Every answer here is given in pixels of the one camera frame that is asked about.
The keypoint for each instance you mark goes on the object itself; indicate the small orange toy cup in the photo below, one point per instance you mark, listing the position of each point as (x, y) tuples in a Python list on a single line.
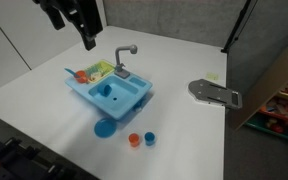
[(134, 140)]

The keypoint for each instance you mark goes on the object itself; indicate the light blue toy sink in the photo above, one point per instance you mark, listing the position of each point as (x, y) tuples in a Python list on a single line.
[(125, 89)]

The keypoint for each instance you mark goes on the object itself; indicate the black equipment beside table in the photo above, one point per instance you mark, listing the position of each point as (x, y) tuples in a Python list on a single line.
[(14, 160)]

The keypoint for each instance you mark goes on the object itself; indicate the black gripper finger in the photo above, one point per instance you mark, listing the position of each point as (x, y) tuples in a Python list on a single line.
[(85, 23), (54, 16)]

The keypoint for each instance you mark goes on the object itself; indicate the black stand pole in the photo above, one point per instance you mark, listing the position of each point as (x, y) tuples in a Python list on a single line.
[(237, 25)]

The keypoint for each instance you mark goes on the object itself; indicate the pale yellow sticky note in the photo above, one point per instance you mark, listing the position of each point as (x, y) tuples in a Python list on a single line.
[(212, 76)]

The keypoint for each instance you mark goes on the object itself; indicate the grey metal mounting plate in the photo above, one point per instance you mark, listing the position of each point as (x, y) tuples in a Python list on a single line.
[(204, 90)]

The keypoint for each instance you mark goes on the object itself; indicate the grey toy faucet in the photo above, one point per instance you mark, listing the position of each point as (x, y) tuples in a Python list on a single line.
[(118, 55)]

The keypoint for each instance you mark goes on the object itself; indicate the yellow-green toy dish rack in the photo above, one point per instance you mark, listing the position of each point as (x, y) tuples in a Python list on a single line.
[(108, 67)]

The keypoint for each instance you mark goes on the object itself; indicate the wooden toy shelf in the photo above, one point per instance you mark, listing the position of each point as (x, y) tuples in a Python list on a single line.
[(274, 76)]

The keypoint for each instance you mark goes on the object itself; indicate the cream orange toy piece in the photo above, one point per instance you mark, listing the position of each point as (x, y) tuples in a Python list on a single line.
[(96, 72)]

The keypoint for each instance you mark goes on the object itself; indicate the blue toy knife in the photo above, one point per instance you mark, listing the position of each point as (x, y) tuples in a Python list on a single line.
[(69, 71)]

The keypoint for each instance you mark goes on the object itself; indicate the blue toy plate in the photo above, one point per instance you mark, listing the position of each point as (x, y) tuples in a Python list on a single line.
[(105, 128)]

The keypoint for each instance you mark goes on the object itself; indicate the small blue toy cup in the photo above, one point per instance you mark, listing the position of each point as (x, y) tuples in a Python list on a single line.
[(150, 138)]

